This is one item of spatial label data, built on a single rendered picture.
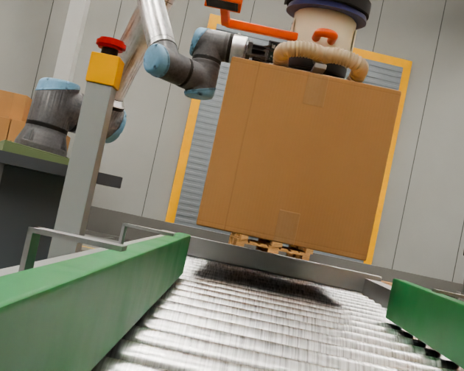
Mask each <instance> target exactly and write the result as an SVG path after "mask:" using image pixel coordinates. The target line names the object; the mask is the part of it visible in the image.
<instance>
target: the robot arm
mask: <svg viewBox="0 0 464 371"><path fill-rule="evenodd" d="M174 1H175V0H137V2H138V4H137V6H136V8H135V10H134V12H133V14H132V16H131V18H130V20H129V22H128V24H127V26H126V28H125V30H124V32H123V34H122V36H121V38H120V40H121V41H123V42H124V44H125V45H126V46H127V47H126V51H125V52H122V53H118V55H117V56H118V57H120V58H121V59H122V61H123V62H124V69H123V72H122V78H121V82H120V86H119V90H118V91H116V96H115V100H114V103H113V109H112V113H111V117H110V123H109V127H108V133H107V136H106V140H105V143H106V144H108V143H111V142H113V141H115V140H116V139H117V138H118V137H119V136H120V134H121V133H122V131H123V129H124V127H125V125H126V120H127V119H126V116H127V114H126V112H125V110H124V109H125V105H124V101H123V99H124V97H125V95H126V93H127V91H128V89H129V87H130V86H131V84H132V82H133V80H134V78H135V76H136V74H137V72H138V70H139V69H140V67H141V64H142V63H143V64H144V69H145V71H146V72H147V73H149V74H151V75H152V76H154V77H157V78H160V79H162V80H165V81H167V82H170V83H172V84H174V85H177V86H178V87H180V88H183V89H185V91H184V94H185V96H187V97H189V98H192V99H199V100H209V99H212V98H213V96H214V92H215V90H216V86H217V80H218V76H219V70H220V66H221V62H226V63H231V58H232V57H240V58H244V59H247V60H249V59H250V58H252V60H254V61H258V62H262V63H273V53H274V50H275V48H276V46H277V45H278V44H280V42H277V41H273V40H269V44H268V46H261V45H257V44H253V41H252V40H249V41H247V40H248V36H244V35H241V33H238V35H237V34H233V33H229V32H223V31H219V30H215V29H210V28H202V27H199V28H197V29H196V30H195V32H194V35H193V38H192V40H191V45H190V50H189V54H190V55H191V56H192V59H190V58H188V57H186V56H184V55H181V54H180V53H179V51H178V48H177V44H176V43H175V39H174V35H173V32H172V27H171V24H170V21H169V16H168V13H169V11H170V9H171V7H172V5H173V3H174ZM143 61H144V62H143ZM83 97H84V94H83V93H80V86H79V85H78V84H76V83H73V82H69V81H66V80H63V79H57V78H51V77H44V78H41V79H40V80H39V81H38V85H37V87H36V89H35V93H34V96H33V99H32V104H31V106H30V109H29V113H28V116H27V121H26V124H25V126H24V128H23V129H22V131H20V133H19V134H18V136H17V137H16V138H15V140H14V142H15V143H18V144H23V145H25V146H30V147H32V148H36V149H40V150H43V151H45V152H50V153H53V154H56V155H60V156H63V157H67V146H66V136H67V133H68V131H69V132H71V133H75V132H76V129H77V123H78V119H79V116H80V110H81V106H82V101H83Z"/></svg>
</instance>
